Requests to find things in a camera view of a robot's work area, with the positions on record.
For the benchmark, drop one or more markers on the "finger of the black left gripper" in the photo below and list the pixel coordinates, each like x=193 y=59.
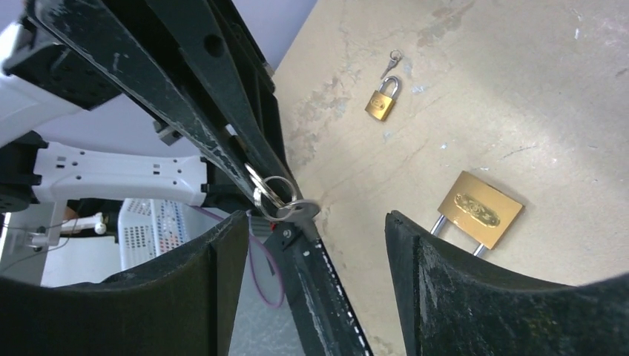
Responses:
x=115 y=37
x=185 y=105

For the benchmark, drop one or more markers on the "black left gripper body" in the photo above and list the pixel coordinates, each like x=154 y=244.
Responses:
x=224 y=58

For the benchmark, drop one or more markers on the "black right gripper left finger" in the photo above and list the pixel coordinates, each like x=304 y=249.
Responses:
x=183 y=302

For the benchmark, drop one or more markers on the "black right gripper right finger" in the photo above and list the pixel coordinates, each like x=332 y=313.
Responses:
x=453 y=303

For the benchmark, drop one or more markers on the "large brass padlock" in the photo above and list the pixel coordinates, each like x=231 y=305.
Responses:
x=478 y=209

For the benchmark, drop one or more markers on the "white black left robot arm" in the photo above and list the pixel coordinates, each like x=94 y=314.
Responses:
x=121 y=99

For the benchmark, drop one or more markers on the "small silver key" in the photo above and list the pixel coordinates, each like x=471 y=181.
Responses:
x=394 y=57

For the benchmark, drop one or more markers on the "white perforated plastic basket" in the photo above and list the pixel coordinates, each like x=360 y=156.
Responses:
x=149 y=228

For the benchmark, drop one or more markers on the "small brass padlock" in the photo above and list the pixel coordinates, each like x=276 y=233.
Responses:
x=384 y=98

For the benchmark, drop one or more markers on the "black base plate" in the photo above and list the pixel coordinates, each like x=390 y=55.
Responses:
x=323 y=315

